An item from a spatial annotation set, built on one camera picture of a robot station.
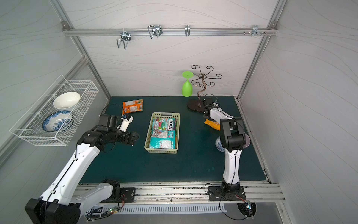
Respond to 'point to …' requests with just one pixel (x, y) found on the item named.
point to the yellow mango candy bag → (213, 124)
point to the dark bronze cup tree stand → (194, 105)
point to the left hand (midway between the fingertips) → (132, 134)
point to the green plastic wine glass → (187, 89)
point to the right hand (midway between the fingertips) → (212, 114)
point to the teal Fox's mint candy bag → (163, 124)
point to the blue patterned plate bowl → (57, 121)
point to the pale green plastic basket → (162, 115)
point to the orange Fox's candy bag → (132, 106)
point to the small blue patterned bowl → (219, 145)
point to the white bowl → (66, 101)
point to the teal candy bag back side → (163, 139)
